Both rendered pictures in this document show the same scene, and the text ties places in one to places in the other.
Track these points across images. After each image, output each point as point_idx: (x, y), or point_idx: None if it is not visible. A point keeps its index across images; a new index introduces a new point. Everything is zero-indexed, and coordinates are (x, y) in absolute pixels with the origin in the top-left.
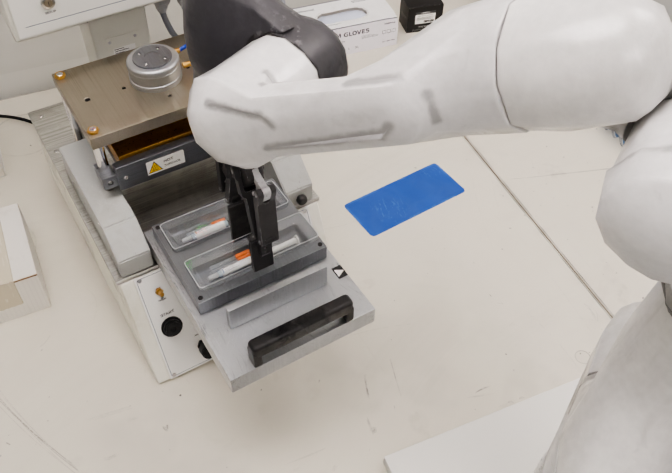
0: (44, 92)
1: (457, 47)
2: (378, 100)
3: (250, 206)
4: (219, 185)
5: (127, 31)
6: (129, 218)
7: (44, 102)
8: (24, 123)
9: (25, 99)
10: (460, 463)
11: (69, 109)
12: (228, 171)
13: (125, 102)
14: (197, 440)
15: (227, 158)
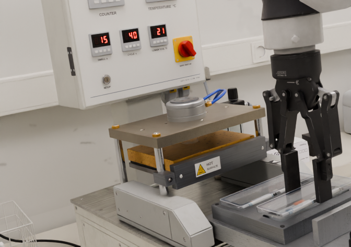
0: (59, 227)
1: None
2: None
3: (314, 125)
4: (270, 143)
5: (150, 115)
6: (190, 203)
7: (61, 232)
8: (49, 244)
9: (46, 233)
10: None
11: (128, 140)
12: (287, 107)
13: (172, 126)
14: None
15: None
